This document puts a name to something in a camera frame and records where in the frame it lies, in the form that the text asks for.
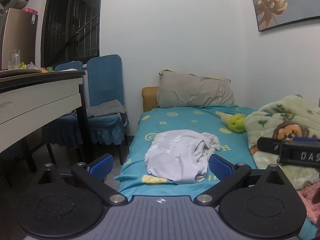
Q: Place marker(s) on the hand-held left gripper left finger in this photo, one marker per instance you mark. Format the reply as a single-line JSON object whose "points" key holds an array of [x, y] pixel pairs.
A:
{"points": [[101, 167]]}

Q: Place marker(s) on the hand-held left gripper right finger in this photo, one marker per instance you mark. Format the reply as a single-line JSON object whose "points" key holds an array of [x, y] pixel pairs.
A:
{"points": [[220, 167]]}

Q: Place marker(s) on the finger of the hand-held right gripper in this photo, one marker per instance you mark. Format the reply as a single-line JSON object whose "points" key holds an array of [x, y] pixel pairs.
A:
{"points": [[303, 139], [268, 145]]}

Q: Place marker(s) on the white shirt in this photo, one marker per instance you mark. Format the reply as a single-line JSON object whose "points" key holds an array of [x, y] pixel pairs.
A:
{"points": [[180, 155]]}

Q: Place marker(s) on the printed fleece blanket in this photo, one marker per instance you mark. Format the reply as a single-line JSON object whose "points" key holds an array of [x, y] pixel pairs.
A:
{"points": [[275, 120]]}

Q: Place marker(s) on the green plush toy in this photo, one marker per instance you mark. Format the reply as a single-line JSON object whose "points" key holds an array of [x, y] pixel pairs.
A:
{"points": [[236, 123]]}

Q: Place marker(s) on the pink cloth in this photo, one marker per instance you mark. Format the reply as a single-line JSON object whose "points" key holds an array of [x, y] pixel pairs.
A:
{"points": [[306, 202]]}

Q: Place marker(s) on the low blue covered chair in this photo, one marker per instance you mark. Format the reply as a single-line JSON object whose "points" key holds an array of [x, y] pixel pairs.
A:
{"points": [[62, 130]]}

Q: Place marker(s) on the grey folded cloth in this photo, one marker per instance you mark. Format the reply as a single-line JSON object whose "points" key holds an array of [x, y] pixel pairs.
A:
{"points": [[105, 108]]}

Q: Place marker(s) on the grey pillow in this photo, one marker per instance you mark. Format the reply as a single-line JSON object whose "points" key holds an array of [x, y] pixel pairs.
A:
{"points": [[195, 92]]}

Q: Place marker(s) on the yellow headboard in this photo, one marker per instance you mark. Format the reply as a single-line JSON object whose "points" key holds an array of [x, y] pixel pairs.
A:
{"points": [[149, 97]]}

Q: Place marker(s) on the tall blue covered chair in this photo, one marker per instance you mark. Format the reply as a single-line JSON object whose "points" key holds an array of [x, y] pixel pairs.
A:
{"points": [[105, 80]]}

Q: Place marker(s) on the white desk with drawer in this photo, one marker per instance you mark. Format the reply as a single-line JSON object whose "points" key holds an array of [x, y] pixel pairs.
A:
{"points": [[32, 97]]}

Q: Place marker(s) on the small green cup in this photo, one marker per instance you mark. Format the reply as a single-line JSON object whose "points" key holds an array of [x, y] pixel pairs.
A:
{"points": [[50, 69]]}

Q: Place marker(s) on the orange fruit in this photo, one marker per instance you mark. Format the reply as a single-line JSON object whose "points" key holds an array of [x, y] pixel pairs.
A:
{"points": [[42, 70]]}

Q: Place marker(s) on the clear plastic bag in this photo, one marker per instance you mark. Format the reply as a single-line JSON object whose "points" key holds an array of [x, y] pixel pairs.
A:
{"points": [[32, 65]]}

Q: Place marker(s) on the clear glass cup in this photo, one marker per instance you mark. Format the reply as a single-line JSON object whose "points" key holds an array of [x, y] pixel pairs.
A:
{"points": [[14, 60]]}

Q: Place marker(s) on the dark barred window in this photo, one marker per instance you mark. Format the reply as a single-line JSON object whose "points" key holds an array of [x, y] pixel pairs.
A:
{"points": [[70, 25]]}

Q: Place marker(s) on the silver refrigerator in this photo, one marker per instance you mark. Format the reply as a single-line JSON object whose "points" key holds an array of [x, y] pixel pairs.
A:
{"points": [[20, 37]]}

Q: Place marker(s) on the pink lid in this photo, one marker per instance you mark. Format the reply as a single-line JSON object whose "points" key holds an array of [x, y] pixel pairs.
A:
{"points": [[30, 10]]}

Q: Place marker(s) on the leaf wall painting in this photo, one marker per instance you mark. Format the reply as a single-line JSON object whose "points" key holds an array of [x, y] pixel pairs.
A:
{"points": [[272, 5]]}

